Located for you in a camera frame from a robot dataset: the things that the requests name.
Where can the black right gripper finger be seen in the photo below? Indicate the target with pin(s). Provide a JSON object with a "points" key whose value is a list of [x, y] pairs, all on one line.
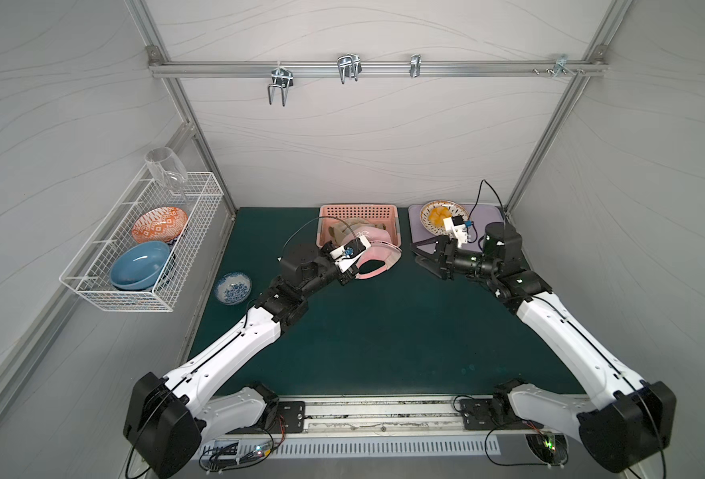
{"points": [[436, 267], [428, 247]]}

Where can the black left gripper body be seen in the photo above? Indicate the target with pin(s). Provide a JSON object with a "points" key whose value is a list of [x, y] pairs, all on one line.
{"points": [[358, 259]]}

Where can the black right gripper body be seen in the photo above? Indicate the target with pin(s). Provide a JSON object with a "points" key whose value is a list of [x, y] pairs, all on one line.
{"points": [[443, 258]]}

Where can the pink baseball cap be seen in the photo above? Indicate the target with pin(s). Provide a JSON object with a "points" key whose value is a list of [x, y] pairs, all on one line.
{"points": [[381, 249]]}

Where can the beige baseball cap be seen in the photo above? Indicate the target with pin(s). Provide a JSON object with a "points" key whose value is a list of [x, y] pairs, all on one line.
{"points": [[352, 230]]}

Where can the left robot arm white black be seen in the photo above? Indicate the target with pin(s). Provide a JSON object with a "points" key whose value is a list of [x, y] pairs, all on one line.
{"points": [[169, 417]]}

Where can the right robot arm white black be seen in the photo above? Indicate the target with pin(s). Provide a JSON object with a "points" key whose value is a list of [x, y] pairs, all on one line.
{"points": [[623, 420]]}

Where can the yellow bread roll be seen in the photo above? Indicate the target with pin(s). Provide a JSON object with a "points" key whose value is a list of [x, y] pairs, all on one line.
{"points": [[438, 215]]}

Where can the white speckled plate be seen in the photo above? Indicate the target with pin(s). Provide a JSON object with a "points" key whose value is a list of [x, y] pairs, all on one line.
{"points": [[456, 209]]}

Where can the lilac plastic tray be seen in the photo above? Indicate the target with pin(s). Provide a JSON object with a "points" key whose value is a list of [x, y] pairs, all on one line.
{"points": [[481, 216]]}

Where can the pink perforated plastic basket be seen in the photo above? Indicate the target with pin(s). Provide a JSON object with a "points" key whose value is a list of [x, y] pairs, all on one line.
{"points": [[382, 216]]}

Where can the green table mat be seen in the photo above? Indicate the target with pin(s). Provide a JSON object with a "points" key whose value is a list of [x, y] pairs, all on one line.
{"points": [[404, 332]]}

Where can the blue white patterned small bowl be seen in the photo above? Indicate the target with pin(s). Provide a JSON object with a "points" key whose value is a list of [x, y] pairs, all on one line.
{"points": [[234, 288]]}

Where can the orange patterned bowl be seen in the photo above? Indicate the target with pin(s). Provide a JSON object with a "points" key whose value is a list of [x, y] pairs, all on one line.
{"points": [[164, 224]]}

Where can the blue ceramic bowl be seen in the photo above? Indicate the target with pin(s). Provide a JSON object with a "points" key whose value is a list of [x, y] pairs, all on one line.
{"points": [[140, 267]]}

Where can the clear drinking glass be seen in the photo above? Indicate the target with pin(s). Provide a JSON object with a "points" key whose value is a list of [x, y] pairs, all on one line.
{"points": [[167, 169]]}

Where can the metal single hook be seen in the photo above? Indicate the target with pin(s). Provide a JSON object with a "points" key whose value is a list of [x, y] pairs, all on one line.
{"points": [[415, 65]]}

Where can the metal double hook left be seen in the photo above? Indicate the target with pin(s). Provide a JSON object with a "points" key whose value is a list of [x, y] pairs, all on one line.
{"points": [[282, 80]]}

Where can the metal double hook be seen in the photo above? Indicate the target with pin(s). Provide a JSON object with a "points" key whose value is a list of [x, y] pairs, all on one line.
{"points": [[349, 67], [282, 80]]}

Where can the metal hook right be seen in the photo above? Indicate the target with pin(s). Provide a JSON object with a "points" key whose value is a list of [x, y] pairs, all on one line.
{"points": [[560, 68]]}

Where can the metal double hook middle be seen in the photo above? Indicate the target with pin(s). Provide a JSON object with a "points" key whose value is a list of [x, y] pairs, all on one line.
{"points": [[349, 67]]}

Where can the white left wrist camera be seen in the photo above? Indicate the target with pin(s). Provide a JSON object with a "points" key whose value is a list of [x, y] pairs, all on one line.
{"points": [[347, 255]]}

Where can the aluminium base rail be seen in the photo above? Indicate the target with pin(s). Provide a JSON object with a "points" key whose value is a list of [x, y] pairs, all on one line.
{"points": [[338, 416]]}

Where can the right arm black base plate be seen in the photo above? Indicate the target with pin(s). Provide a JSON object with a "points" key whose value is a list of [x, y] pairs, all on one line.
{"points": [[487, 413]]}

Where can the white wire wall basket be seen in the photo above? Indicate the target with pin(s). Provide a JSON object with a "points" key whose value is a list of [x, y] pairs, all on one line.
{"points": [[87, 274]]}

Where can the aluminium top rail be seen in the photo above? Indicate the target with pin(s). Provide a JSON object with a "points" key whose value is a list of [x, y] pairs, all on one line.
{"points": [[370, 69]]}

